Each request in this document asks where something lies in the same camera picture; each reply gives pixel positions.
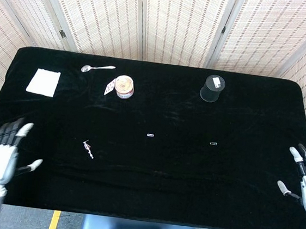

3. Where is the white paper napkin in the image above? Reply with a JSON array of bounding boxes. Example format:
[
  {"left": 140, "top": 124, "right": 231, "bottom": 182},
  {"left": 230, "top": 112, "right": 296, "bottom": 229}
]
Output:
[{"left": 25, "top": 67, "right": 62, "bottom": 98}]

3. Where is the white plastic spoon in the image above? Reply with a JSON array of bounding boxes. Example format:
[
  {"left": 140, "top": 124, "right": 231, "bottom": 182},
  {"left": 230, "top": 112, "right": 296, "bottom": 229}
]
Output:
[{"left": 80, "top": 62, "right": 117, "bottom": 76}]

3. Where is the black mesh pen holder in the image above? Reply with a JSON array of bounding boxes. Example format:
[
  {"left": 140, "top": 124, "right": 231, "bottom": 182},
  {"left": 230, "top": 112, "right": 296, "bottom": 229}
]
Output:
[{"left": 199, "top": 73, "right": 227, "bottom": 104}]

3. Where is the jar with orange label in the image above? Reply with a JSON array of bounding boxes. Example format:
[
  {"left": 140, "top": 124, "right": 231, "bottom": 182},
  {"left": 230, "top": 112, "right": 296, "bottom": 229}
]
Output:
[{"left": 113, "top": 74, "right": 136, "bottom": 101}]

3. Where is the playing card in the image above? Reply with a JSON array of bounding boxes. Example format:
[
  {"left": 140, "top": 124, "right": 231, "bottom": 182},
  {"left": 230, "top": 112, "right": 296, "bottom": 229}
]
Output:
[{"left": 103, "top": 77, "right": 117, "bottom": 97}]

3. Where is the yellow floor tape strip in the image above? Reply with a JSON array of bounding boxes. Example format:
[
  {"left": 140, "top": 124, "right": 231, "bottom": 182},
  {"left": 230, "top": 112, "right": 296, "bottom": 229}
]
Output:
[{"left": 47, "top": 209, "right": 62, "bottom": 229}]

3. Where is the black velvet tablecloth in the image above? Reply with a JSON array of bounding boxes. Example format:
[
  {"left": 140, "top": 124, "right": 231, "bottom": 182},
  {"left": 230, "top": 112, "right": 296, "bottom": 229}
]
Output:
[{"left": 0, "top": 43, "right": 306, "bottom": 229}]

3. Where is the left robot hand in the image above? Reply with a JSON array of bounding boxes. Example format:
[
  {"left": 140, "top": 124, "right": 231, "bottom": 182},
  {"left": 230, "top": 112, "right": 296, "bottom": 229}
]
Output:
[{"left": 0, "top": 114, "right": 48, "bottom": 189}]

